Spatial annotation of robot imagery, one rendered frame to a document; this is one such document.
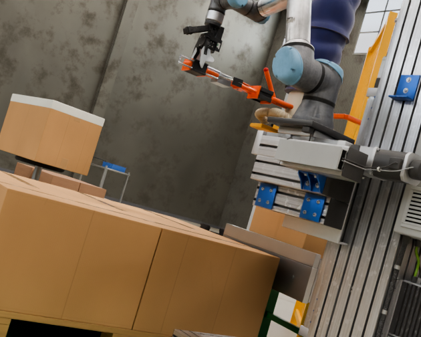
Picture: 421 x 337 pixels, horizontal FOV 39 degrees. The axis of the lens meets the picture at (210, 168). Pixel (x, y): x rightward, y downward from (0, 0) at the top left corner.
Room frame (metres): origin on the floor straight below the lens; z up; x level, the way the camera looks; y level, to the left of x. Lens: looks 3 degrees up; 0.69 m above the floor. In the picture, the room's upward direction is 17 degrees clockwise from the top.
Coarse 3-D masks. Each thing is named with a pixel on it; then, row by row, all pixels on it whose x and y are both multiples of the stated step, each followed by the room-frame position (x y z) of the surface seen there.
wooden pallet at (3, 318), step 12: (0, 312) 2.04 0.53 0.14; (12, 312) 2.06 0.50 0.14; (0, 324) 2.05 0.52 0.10; (60, 324) 2.15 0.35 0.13; (72, 324) 2.17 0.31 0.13; (84, 324) 2.20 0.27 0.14; (96, 324) 2.23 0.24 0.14; (0, 336) 2.05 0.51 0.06; (108, 336) 2.29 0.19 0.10; (120, 336) 2.28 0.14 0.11; (132, 336) 2.30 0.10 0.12; (144, 336) 2.33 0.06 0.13; (156, 336) 2.36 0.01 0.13; (168, 336) 2.38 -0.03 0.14
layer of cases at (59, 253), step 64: (0, 192) 2.06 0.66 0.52; (64, 192) 2.73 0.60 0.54; (0, 256) 2.01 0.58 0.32; (64, 256) 2.12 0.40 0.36; (128, 256) 2.25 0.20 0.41; (192, 256) 2.39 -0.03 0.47; (256, 256) 2.54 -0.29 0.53; (128, 320) 2.29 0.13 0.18; (192, 320) 2.43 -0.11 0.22; (256, 320) 2.59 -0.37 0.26
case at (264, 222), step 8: (256, 208) 2.99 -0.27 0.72; (256, 216) 2.97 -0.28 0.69; (264, 216) 2.92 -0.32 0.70; (272, 216) 2.87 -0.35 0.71; (280, 216) 2.83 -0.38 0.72; (256, 224) 2.96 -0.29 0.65; (264, 224) 2.91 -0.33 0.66; (272, 224) 2.86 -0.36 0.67; (280, 224) 2.82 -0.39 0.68; (256, 232) 2.94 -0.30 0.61; (264, 232) 2.89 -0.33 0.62; (272, 232) 2.85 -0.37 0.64; (280, 232) 2.80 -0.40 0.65; (288, 232) 2.76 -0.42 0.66; (296, 232) 2.72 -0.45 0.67; (280, 240) 2.79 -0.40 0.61; (288, 240) 2.75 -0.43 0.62; (296, 240) 2.70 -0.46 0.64; (304, 240) 2.66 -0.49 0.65; (312, 240) 2.69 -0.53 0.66; (320, 240) 2.71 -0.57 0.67; (304, 248) 2.67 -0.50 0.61; (312, 248) 2.69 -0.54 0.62; (320, 248) 2.72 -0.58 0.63
